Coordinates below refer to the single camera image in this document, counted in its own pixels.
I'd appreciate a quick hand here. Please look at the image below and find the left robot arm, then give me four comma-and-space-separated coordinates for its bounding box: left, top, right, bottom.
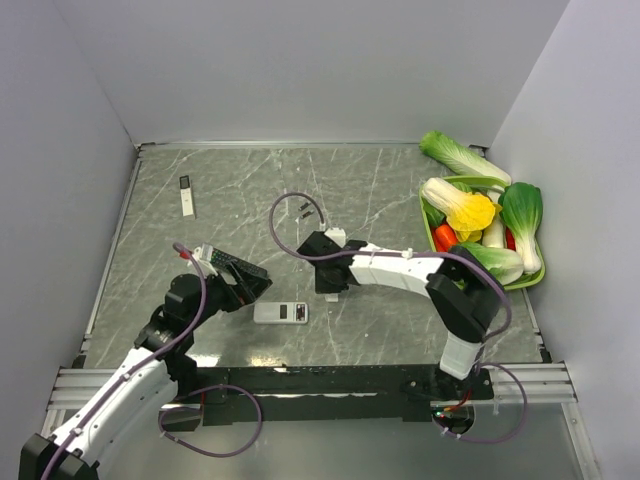
18, 260, 272, 479

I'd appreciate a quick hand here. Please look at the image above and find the light green cabbage front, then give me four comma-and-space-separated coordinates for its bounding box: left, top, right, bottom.
458, 242, 524, 286

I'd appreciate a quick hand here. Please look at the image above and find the napa cabbage on table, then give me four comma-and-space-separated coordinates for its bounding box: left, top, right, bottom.
419, 131, 512, 185

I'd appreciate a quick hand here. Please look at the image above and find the red pepper toy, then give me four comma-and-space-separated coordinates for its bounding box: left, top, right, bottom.
505, 228, 516, 251

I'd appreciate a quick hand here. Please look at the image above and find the red white AC remote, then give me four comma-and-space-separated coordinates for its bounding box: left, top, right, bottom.
253, 302, 309, 325

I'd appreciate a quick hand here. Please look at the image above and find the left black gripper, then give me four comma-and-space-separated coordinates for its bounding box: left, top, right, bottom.
187, 259, 271, 330

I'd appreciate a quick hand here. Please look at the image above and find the green plastic basket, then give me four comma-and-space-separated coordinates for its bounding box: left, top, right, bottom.
420, 176, 545, 290

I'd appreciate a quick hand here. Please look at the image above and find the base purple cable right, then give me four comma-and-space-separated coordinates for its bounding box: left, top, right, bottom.
432, 362, 529, 446

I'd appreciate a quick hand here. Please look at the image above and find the white slim remote control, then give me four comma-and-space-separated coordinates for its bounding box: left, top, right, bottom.
179, 175, 195, 217

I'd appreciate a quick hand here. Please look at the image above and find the dark green bok choy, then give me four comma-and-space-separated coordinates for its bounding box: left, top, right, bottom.
499, 182, 543, 275

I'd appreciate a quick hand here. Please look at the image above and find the white radish toy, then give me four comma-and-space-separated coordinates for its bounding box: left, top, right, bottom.
481, 214, 506, 249

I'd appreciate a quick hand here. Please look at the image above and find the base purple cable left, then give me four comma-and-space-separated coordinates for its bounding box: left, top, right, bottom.
157, 384, 263, 457

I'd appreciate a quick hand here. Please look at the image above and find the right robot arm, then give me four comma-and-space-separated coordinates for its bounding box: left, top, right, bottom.
296, 231, 506, 399

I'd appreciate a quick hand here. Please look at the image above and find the black TV remote control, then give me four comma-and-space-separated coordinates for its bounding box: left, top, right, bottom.
203, 247, 268, 279

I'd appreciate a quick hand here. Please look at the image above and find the orange carrot toy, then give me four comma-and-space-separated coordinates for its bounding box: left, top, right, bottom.
431, 223, 459, 252

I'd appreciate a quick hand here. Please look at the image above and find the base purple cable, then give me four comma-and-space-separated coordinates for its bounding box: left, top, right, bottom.
432, 362, 529, 446
157, 384, 263, 457

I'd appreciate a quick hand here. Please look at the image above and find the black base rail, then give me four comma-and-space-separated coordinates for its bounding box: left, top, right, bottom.
177, 364, 494, 426

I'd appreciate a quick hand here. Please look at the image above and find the yellow white cabbage toy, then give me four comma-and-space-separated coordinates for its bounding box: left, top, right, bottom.
421, 178, 502, 242

